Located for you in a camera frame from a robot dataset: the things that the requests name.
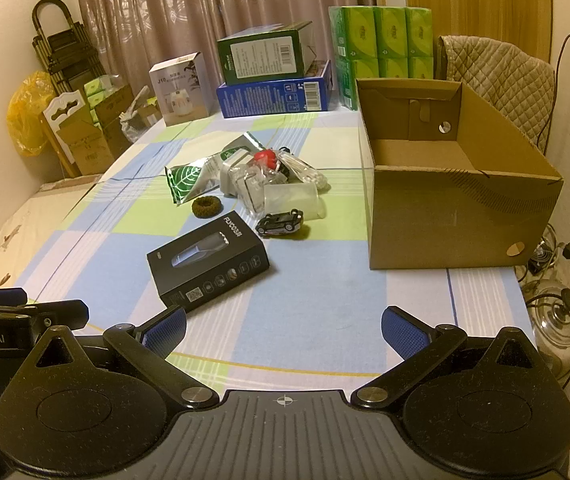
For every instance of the quilted beige chair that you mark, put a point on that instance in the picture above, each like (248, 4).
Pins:
(510, 80)

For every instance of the silver green-label packet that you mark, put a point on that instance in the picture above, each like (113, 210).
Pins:
(237, 147)

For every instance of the small toy car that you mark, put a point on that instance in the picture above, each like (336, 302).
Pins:
(280, 222)

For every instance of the green leaf foil packet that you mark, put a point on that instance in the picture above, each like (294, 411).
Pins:
(185, 182)

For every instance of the bag of cotton swabs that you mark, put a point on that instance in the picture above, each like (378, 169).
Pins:
(305, 172)

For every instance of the white humidifier box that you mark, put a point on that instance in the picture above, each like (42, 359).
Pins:
(180, 95)

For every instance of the cardboard box with hang tab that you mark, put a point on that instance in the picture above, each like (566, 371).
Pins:
(82, 150)

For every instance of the dark green product box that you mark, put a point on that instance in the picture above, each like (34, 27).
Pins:
(260, 57)

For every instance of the green tissue multipack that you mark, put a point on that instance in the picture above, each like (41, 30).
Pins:
(390, 35)

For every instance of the black product box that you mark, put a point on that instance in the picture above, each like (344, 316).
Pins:
(205, 270)

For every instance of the clear plastic bag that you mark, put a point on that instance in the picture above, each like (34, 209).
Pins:
(132, 125)

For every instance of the large brown cardboard box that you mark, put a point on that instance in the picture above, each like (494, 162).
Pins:
(440, 220)

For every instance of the open carton with tissue packs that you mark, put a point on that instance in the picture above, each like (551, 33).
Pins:
(112, 115)

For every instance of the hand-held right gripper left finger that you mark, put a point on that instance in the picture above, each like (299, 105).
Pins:
(167, 331)

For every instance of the red toy figure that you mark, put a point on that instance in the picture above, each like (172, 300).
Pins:
(266, 157)

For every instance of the yellow plastic bag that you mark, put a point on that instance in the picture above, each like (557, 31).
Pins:
(25, 115)

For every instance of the translucent plastic cup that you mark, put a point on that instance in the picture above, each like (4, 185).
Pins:
(295, 200)

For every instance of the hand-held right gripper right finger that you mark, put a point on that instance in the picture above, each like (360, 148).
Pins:
(405, 332)

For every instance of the blue product box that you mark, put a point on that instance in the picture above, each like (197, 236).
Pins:
(265, 100)

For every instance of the folded black step ladder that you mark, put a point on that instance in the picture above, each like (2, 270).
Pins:
(65, 55)

